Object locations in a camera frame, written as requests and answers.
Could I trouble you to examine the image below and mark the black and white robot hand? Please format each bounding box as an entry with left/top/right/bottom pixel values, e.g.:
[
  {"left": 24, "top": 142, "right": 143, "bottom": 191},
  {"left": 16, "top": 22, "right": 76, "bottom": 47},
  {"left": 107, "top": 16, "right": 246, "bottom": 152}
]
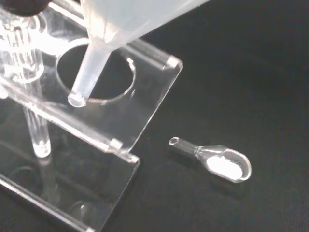
[{"left": 0, "top": 0, "right": 53, "bottom": 18}]

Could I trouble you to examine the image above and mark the clear acrylic funnel stand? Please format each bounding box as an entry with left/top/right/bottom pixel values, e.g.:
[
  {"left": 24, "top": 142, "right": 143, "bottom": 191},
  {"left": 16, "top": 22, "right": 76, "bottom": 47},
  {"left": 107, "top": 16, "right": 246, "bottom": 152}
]
[{"left": 0, "top": 0, "right": 184, "bottom": 232}]

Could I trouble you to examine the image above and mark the black bench cloth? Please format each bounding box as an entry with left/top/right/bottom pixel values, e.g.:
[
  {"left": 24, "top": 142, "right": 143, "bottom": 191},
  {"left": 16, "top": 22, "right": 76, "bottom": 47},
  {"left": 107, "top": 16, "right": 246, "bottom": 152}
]
[{"left": 0, "top": 0, "right": 309, "bottom": 232}]

